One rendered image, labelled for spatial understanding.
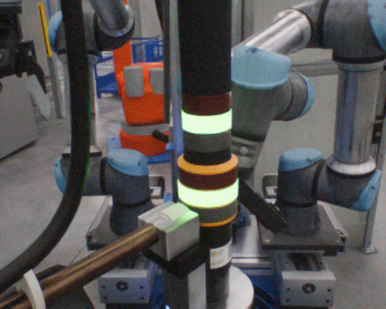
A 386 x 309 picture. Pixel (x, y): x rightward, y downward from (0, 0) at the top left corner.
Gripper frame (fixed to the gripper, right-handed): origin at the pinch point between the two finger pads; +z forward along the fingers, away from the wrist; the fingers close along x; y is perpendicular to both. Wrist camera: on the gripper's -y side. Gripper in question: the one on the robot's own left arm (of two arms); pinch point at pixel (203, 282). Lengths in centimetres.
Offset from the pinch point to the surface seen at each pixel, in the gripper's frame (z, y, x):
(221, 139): -29.1, 12.5, 24.5
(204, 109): -30.9, 14.2, 24.6
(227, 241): -21.5, 9.5, 24.1
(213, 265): -19.5, 10.2, 24.5
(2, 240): 152, 71, -228
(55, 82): 92, 91, -559
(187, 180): -25.7, 13.8, 24.2
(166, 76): -32.2, 16.9, 23.6
